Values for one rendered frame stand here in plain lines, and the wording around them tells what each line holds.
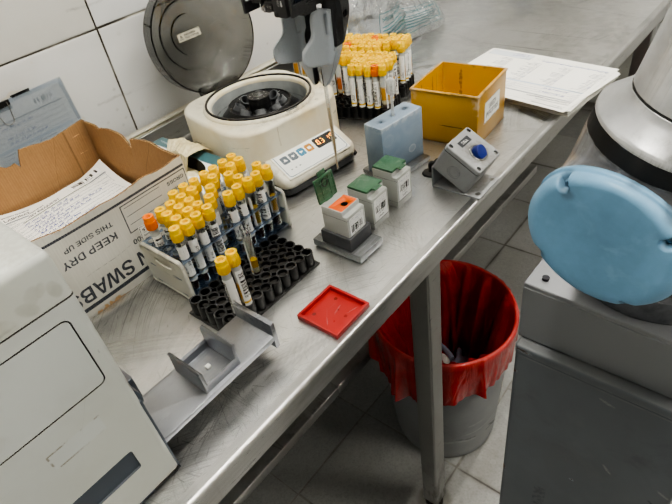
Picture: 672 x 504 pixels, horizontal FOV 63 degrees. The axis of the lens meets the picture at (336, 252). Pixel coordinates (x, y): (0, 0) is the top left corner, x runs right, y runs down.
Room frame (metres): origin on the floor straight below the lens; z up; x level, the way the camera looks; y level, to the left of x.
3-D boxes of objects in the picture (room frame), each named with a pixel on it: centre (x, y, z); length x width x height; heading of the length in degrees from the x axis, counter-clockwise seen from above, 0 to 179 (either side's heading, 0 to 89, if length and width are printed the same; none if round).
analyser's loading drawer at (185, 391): (0.40, 0.18, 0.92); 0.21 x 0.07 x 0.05; 135
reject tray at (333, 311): (0.51, 0.02, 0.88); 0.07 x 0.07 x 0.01; 45
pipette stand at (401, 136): (0.84, -0.13, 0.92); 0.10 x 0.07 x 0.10; 127
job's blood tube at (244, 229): (0.59, 0.11, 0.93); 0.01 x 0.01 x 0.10
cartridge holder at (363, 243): (0.65, -0.02, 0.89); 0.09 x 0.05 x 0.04; 45
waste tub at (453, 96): (0.95, -0.28, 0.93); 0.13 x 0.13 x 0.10; 49
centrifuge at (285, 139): (0.96, 0.08, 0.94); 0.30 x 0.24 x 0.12; 36
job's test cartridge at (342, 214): (0.65, -0.02, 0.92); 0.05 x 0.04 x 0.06; 45
